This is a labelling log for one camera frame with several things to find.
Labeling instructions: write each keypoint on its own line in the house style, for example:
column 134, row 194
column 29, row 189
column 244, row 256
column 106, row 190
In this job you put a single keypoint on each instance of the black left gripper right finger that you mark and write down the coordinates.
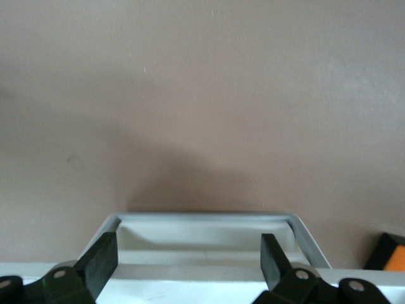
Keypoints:
column 270, row 263

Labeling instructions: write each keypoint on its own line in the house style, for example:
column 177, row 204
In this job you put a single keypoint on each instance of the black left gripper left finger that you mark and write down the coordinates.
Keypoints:
column 101, row 263

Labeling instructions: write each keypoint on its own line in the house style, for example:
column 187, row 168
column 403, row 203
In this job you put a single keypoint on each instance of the white plastic drawer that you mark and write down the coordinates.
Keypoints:
column 202, row 240

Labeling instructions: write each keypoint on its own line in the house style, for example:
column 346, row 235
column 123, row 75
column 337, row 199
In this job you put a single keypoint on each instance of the white drawer cabinet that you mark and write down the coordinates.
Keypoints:
column 190, row 285

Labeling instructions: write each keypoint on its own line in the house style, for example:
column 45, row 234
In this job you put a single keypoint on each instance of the orange button enclosure box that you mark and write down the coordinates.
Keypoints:
column 397, row 258

